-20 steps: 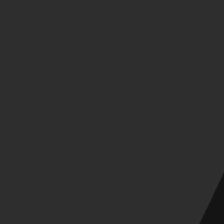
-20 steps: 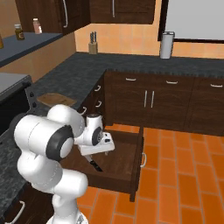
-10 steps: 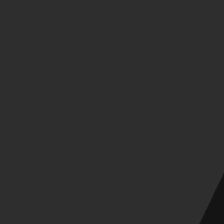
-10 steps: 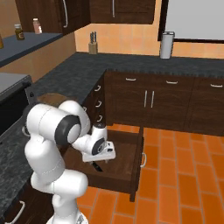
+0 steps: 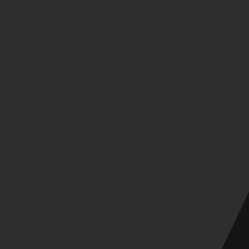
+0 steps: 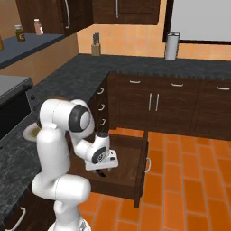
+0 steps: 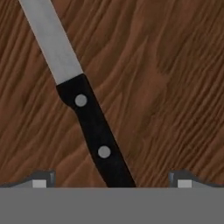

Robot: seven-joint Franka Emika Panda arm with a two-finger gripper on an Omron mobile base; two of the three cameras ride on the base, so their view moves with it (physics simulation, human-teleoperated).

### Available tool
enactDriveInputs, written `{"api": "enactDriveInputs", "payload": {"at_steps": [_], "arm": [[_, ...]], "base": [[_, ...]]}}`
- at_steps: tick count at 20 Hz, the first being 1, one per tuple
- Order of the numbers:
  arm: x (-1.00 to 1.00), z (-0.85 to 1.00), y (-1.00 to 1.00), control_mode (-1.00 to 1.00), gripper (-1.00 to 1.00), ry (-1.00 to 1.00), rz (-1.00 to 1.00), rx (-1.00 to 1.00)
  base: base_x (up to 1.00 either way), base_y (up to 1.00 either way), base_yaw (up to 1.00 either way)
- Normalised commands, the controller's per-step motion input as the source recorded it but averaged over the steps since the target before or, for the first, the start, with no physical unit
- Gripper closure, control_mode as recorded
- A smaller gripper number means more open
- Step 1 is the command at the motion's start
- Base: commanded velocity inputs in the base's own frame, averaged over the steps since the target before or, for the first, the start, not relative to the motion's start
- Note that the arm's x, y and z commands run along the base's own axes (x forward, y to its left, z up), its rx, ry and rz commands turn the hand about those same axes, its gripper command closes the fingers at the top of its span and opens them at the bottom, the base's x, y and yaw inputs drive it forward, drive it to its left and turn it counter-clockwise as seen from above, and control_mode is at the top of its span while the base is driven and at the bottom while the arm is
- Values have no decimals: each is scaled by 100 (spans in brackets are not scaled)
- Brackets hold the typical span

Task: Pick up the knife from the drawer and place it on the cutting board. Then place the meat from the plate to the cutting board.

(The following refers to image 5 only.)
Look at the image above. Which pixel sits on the dark grey cabinet panel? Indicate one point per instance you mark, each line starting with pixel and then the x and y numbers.
pixel 110 116

